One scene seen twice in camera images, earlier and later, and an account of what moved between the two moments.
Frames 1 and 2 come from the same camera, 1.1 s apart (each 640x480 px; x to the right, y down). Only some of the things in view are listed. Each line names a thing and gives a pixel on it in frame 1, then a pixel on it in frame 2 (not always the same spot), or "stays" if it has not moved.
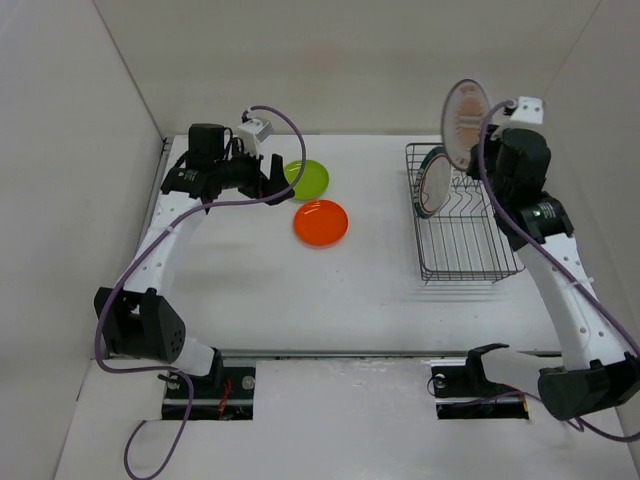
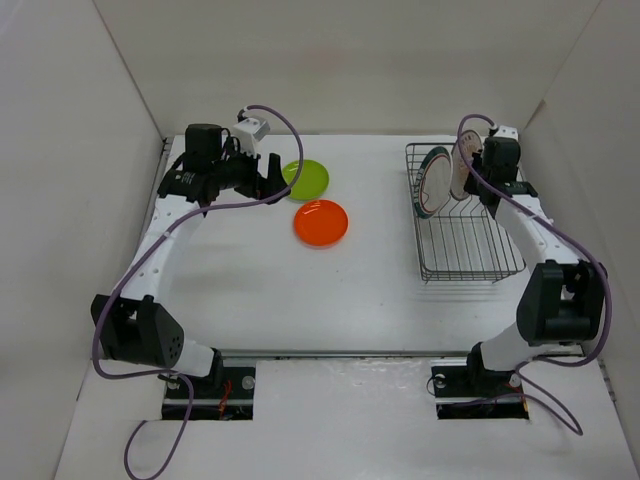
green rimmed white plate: (432, 184) stays
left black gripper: (261, 186) stays
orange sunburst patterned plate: (465, 109) -> (471, 142)
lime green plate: (313, 181) stays
